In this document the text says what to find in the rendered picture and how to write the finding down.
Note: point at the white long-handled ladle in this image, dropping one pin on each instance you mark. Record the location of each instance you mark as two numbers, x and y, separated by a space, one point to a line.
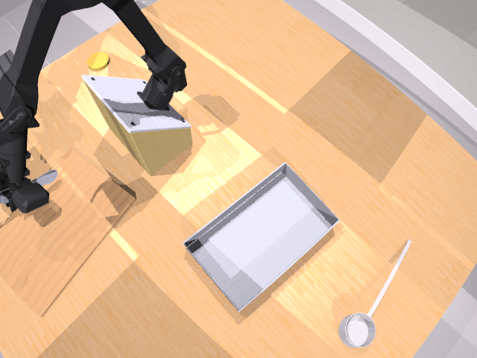
358 329

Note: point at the yellow flat disc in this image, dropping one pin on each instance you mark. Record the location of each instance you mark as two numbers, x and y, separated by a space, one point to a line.
98 61

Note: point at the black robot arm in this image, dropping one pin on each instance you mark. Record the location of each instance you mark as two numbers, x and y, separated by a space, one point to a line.
19 84

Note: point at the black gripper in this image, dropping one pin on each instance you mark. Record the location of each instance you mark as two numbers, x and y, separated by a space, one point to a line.
23 194

